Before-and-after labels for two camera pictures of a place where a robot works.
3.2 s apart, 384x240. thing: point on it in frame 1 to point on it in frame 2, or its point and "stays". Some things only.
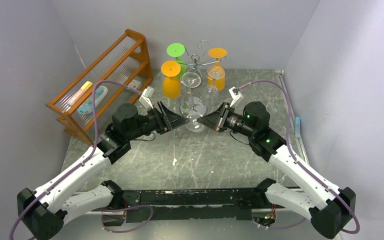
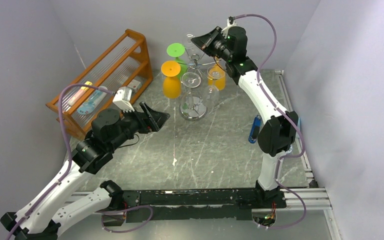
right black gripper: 223,117 to 212,43
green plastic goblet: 176,50 stays
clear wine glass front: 194,126 to 193,51
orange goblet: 216,73 stays
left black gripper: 173,120 to 151,120
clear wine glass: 191,104 stays
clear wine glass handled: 210,97 stays
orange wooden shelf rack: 113,81 stays
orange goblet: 171,72 stays
